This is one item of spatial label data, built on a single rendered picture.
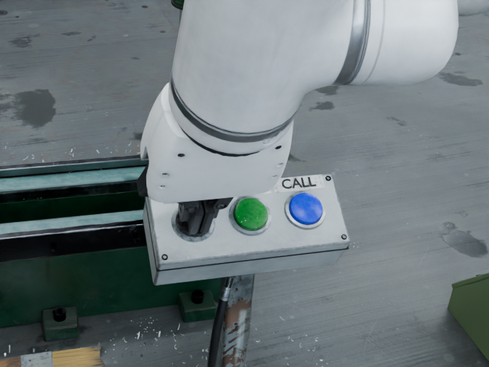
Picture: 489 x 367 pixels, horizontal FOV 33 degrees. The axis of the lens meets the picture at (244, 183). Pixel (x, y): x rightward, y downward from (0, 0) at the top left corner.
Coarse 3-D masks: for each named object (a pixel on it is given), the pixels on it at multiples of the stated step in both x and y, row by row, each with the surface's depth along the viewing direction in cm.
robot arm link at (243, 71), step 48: (192, 0) 43; (240, 0) 40; (288, 0) 39; (336, 0) 41; (192, 48) 46; (240, 48) 43; (288, 48) 43; (336, 48) 44; (192, 96) 48; (240, 96) 46; (288, 96) 47
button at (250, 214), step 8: (248, 200) 71; (256, 200) 71; (240, 208) 71; (248, 208) 71; (256, 208) 71; (264, 208) 71; (240, 216) 70; (248, 216) 70; (256, 216) 70; (264, 216) 71; (240, 224) 70; (248, 224) 70; (256, 224) 70; (264, 224) 71
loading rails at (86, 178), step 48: (0, 192) 97; (48, 192) 98; (96, 192) 100; (0, 240) 88; (48, 240) 90; (96, 240) 91; (144, 240) 93; (0, 288) 92; (48, 288) 93; (96, 288) 95; (144, 288) 97; (192, 288) 99; (48, 336) 93
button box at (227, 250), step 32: (288, 192) 73; (320, 192) 74; (160, 224) 69; (224, 224) 70; (288, 224) 72; (320, 224) 72; (160, 256) 68; (192, 256) 69; (224, 256) 69; (256, 256) 70; (288, 256) 72; (320, 256) 74
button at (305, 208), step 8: (296, 200) 72; (304, 200) 72; (312, 200) 72; (296, 208) 72; (304, 208) 72; (312, 208) 72; (320, 208) 72; (296, 216) 71; (304, 216) 71; (312, 216) 72; (320, 216) 72; (304, 224) 72
